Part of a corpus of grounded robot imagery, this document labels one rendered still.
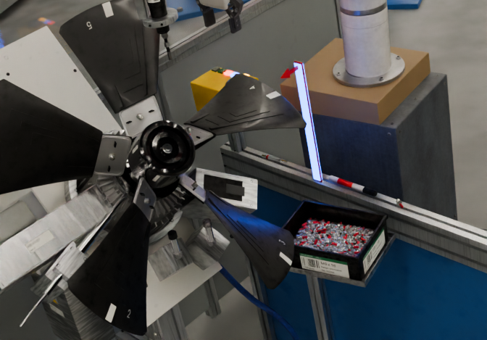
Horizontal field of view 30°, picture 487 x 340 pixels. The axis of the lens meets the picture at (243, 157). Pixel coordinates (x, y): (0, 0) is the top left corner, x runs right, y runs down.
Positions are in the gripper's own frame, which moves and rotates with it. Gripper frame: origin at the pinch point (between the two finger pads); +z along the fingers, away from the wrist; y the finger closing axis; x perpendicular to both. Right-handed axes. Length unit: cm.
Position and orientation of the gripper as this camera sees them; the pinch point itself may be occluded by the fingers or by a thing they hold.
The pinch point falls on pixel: (222, 25)
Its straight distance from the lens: 226.0
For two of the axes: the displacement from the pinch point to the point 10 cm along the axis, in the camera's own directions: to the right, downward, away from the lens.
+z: 1.8, 8.4, 5.1
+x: -6.9, 4.8, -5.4
